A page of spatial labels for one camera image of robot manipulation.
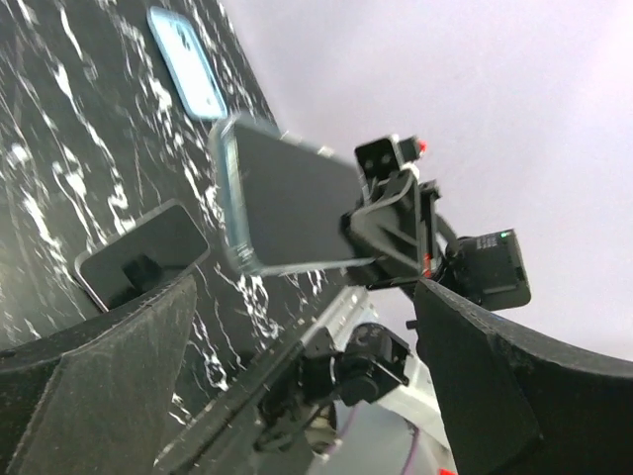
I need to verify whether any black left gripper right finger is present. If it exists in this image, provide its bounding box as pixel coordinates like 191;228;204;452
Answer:
414;280;632;474

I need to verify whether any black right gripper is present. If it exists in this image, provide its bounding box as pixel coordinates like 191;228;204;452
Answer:
342;172;441;289

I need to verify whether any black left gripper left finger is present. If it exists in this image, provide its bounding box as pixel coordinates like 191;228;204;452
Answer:
1;276;197;474

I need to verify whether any spare phone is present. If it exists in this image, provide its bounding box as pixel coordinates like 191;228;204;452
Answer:
207;114;373;276

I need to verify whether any black smartphone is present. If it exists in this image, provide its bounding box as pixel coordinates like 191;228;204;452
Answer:
73;200;210;312

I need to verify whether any light blue phone case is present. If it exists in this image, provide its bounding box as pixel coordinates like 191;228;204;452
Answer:
146;6;227;121

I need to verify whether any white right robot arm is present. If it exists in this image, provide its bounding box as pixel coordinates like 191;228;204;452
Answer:
299;172;531;474

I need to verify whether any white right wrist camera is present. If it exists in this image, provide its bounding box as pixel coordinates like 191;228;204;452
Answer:
354;135;427;204

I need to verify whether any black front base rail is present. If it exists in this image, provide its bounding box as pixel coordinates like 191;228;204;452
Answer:
153;287;374;474

